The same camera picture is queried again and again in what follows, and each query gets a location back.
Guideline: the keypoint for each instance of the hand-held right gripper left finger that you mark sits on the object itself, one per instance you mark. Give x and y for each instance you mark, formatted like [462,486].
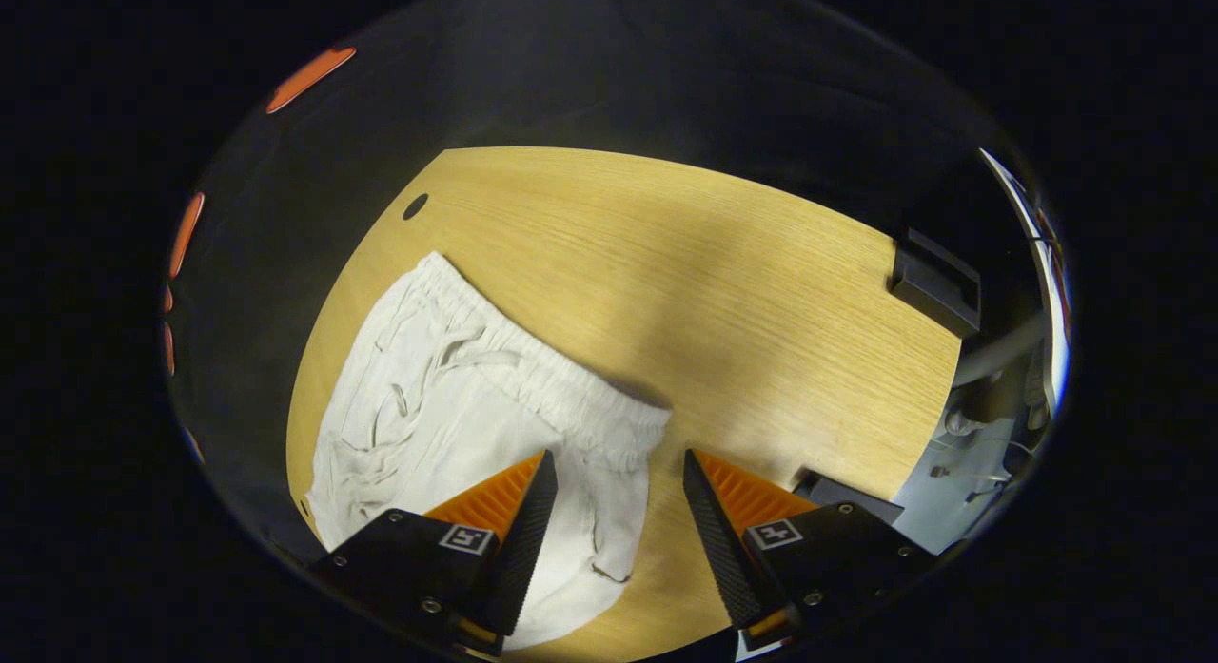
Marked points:
[523,549]

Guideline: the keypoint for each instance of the white jeans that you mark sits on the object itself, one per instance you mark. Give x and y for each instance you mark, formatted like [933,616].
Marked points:
[428,406]

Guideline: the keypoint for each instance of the grey tube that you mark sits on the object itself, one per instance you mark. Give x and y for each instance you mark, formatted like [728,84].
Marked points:
[999,351]

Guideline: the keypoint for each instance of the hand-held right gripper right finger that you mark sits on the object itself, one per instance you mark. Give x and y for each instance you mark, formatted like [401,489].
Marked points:
[718,549]

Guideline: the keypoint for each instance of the black table clamp block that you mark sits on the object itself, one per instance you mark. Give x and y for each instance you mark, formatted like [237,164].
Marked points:
[937,287]

